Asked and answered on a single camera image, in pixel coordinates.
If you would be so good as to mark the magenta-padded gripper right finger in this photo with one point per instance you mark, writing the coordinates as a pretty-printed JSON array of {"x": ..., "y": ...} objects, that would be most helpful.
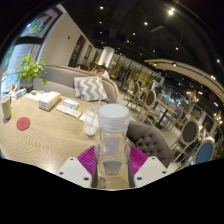
[{"x": 150, "y": 171}]

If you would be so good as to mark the colourful window poster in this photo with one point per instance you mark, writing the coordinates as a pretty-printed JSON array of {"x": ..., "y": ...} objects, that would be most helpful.
[{"x": 40, "y": 23}]

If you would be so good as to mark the grey white chevron cushion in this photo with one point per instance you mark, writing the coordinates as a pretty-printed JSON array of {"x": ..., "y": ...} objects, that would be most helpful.
[{"x": 90, "y": 88}]

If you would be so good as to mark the green potted plant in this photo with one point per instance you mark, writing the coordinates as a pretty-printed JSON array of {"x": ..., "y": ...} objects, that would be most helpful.
[{"x": 30, "y": 70}]

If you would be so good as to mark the white paper sheet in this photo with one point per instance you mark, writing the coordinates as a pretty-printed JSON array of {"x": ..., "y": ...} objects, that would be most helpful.
[{"x": 68, "y": 111}]

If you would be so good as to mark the grey tufted armchair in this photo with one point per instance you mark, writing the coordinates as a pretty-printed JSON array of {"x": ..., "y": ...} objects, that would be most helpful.
[{"x": 150, "y": 140}]

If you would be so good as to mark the person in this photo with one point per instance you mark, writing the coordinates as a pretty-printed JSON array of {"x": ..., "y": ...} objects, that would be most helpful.
[{"x": 102, "y": 72}]

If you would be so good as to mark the pale green ceramic mug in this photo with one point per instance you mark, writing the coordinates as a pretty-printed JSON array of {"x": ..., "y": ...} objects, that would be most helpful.
[{"x": 6, "y": 107}]

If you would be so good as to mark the white and orange tissue box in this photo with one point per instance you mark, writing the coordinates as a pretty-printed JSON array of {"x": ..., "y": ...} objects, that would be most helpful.
[{"x": 49, "y": 101}]

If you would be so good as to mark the grey curved sofa bench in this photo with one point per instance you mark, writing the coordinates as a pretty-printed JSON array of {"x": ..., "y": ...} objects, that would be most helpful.
[{"x": 58, "y": 78}]

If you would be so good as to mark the clear plastic cup with straw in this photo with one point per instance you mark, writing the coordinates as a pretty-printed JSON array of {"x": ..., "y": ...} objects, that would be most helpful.
[{"x": 90, "y": 123}]

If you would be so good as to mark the clear white-capped plastic bottle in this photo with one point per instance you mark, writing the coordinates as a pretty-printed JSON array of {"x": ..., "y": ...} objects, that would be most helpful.
[{"x": 112, "y": 150}]

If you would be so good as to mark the blue and white booklet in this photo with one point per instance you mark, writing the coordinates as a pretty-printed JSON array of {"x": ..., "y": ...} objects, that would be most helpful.
[{"x": 70, "y": 104}]

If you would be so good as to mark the blue tissue pack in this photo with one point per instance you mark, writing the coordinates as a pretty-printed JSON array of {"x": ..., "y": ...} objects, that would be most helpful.
[{"x": 20, "y": 93}]

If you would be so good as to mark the flat round red coaster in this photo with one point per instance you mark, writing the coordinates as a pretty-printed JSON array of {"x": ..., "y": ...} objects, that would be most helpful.
[{"x": 23, "y": 123}]

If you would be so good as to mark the group of ceiling lights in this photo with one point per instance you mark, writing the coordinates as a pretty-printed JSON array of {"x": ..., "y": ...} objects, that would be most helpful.
[{"x": 170, "y": 12}]

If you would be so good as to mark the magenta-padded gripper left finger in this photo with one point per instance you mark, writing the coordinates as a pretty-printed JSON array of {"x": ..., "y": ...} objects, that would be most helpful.
[{"x": 75, "y": 171}]

